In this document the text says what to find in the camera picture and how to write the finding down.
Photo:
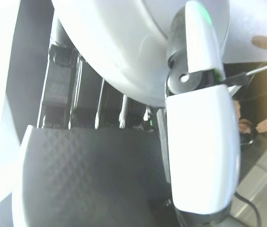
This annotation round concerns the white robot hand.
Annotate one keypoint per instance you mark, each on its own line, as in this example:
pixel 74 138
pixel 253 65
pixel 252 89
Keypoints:
pixel 88 177

